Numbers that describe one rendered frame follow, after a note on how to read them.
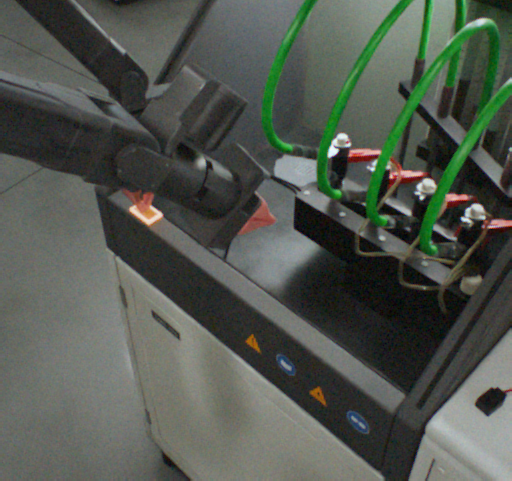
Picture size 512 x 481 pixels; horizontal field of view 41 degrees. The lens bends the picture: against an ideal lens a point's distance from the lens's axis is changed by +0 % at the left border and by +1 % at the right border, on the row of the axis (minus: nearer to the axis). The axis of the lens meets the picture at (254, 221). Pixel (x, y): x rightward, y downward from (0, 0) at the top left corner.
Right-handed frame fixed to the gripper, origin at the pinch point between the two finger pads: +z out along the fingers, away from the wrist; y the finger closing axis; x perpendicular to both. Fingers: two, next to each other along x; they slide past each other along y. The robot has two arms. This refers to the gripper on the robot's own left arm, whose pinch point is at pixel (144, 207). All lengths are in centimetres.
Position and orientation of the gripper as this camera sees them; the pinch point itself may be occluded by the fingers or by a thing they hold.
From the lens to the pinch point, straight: 116.1
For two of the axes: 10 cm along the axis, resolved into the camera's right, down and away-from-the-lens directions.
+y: -7.2, -4.8, 5.0
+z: -0.1, 7.3, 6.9
